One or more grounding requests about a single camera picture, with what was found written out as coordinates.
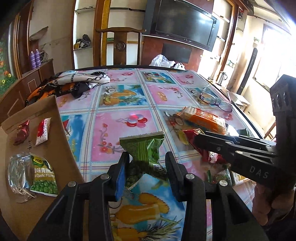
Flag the green garlic peas packet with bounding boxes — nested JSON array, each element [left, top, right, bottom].
[[30, 155, 59, 197]]

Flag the dark red snack packet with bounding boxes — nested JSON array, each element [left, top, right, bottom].
[[14, 120, 30, 146]]

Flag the person's right hand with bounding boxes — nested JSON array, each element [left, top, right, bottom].
[[252, 183, 295, 226]]

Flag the red snack bar packet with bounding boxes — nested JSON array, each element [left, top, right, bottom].
[[183, 128, 227, 164]]

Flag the orange cracker package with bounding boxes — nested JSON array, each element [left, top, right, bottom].
[[177, 106, 227, 135]]

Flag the purple framed eyeglasses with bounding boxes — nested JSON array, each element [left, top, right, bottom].
[[199, 86, 233, 113]]

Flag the colourful fruit print tablecloth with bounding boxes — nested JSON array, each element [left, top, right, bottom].
[[56, 68, 259, 240]]

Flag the steel kettle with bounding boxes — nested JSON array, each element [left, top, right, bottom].
[[218, 71, 228, 86]]

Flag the silver foil snack packet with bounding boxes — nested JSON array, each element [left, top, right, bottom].
[[8, 153, 35, 203]]

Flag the brown cardboard box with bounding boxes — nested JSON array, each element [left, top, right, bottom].
[[1, 96, 84, 240]]

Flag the red white candy packet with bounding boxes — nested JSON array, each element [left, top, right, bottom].
[[36, 118, 51, 146]]

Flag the white plastic bag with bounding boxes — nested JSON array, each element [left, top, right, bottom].
[[150, 54, 185, 70]]

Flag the orange black white cloth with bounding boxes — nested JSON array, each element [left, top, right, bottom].
[[25, 70, 110, 106]]

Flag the dark wooden cabinet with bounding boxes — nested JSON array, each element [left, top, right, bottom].
[[0, 59, 55, 123]]

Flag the black flat screen television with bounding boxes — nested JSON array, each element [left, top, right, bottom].
[[143, 0, 219, 52]]

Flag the flower mural panel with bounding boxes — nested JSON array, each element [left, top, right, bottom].
[[0, 34, 17, 96]]

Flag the wooden chair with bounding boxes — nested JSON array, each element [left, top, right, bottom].
[[95, 27, 146, 66]]

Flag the right purple bottle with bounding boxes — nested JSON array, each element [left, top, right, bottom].
[[35, 49, 42, 67]]

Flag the purple bottle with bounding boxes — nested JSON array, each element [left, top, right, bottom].
[[35, 49, 42, 67], [29, 51, 37, 70]]

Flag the left purple bottle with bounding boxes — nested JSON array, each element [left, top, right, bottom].
[[29, 51, 37, 70]]

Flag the black yellow item on shelf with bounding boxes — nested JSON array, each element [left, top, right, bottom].
[[73, 34, 91, 50]]

